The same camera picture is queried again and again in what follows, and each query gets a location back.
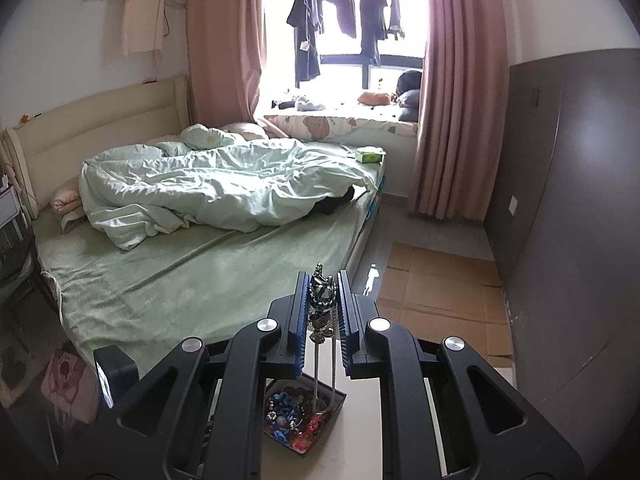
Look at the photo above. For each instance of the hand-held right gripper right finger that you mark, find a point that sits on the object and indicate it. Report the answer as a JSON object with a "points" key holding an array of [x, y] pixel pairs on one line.
{"points": [[344, 325]]}

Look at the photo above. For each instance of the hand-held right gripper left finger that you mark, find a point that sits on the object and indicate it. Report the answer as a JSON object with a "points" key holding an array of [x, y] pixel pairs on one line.
{"points": [[300, 325]]}

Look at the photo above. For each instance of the pile of beaded jewelry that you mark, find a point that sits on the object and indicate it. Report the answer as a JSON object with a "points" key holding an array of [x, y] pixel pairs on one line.
{"points": [[295, 417]]}

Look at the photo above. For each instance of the black jewelry tray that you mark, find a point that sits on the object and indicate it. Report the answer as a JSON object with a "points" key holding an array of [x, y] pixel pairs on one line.
{"points": [[327, 430]]}

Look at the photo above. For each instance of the pink printed bag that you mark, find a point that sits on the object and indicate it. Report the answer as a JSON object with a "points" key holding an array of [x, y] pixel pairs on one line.
{"points": [[67, 385]]}

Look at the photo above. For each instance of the flattened cardboard sheets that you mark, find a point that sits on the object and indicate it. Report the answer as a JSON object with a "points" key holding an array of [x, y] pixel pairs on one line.
{"points": [[440, 295]]}

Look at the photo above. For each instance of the bed with green sheet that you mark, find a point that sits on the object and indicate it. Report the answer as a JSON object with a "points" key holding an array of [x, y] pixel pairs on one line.
{"points": [[175, 270]]}

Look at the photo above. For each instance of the black garment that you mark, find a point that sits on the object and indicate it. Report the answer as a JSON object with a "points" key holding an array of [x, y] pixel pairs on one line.
{"points": [[337, 200]]}

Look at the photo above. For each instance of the light green duvet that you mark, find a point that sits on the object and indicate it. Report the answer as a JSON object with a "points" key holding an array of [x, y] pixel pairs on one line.
{"points": [[215, 185]]}

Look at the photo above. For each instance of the green tissue box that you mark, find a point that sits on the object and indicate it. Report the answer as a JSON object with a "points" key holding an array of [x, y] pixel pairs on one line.
{"points": [[370, 155]]}

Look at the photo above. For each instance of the cluttered bedside shelf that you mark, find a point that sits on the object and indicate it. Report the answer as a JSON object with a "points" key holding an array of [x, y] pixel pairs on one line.
{"points": [[15, 230]]}

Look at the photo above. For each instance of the printed window seat cushion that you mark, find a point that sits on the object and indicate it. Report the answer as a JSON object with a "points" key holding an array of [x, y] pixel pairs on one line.
{"points": [[340, 125]]}

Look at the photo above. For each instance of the pale pink pillow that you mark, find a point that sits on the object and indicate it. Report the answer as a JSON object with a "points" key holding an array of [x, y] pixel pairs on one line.
{"points": [[245, 130]]}

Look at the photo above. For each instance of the light green pillow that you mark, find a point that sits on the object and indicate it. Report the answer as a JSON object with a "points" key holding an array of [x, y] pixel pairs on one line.
{"points": [[205, 136]]}

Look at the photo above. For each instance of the light cloth pile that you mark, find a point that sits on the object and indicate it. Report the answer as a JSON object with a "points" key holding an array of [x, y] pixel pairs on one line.
{"points": [[300, 104]]}

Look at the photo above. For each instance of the dark blue cushion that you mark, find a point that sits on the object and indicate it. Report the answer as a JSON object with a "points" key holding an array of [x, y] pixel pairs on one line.
{"points": [[409, 107]]}

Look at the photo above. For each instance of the orange plush toy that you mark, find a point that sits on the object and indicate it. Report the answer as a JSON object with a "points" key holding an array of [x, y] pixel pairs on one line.
{"points": [[375, 98]]}

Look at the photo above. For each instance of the beige headboard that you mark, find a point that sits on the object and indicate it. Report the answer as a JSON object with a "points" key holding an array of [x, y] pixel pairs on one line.
{"points": [[100, 130]]}

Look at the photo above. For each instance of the pink curtain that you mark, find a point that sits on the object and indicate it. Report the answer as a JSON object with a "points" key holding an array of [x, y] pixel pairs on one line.
{"points": [[225, 40], [460, 90]]}

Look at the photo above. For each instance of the hanging dark jacket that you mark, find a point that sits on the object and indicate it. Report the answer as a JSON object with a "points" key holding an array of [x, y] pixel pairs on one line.
{"points": [[305, 35]]}

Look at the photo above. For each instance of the hanging dark garment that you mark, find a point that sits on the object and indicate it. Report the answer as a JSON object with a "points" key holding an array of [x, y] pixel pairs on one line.
{"points": [[396, 5], [372, 15], [346, 5]]}

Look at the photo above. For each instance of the white hanging towel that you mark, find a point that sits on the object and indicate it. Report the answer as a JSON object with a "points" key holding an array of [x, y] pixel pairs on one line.
{"points": [[142, 10]]}

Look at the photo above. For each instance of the wall switch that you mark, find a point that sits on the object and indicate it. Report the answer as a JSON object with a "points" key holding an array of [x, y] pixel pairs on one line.
{"points": [[512, 206]]}

